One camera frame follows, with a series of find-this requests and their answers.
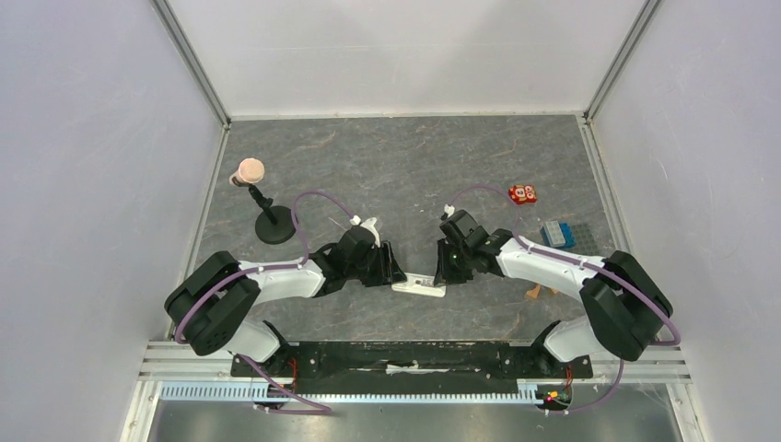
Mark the pink microphone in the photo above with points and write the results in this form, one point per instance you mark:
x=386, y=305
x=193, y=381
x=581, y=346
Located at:
x=249, y=172

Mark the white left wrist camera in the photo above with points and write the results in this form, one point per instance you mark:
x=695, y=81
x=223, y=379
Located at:
x=371, y=224

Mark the white remote control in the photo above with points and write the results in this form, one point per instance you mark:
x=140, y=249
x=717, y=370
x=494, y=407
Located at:
x=420, y=284

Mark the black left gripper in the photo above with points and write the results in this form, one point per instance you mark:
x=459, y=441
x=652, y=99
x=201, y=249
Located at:
x=391, y=271

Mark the wooden toy piece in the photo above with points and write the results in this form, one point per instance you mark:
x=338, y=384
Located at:
x=540, y=290

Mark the grey studded baseplate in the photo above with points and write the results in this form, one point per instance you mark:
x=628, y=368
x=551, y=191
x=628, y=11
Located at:
x=584, y=241

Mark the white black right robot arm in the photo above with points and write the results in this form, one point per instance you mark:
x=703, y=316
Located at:
x=624, y=310

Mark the blue grey toy brick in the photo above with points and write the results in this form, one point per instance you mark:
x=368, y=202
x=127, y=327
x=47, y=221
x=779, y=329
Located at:
x=557, y=235

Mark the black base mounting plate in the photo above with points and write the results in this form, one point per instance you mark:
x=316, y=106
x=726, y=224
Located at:
x=417, y=367

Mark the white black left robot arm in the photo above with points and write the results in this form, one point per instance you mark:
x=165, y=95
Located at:
x=210, y=308

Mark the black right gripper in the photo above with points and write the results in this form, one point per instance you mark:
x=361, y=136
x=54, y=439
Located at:
x=446, y=262

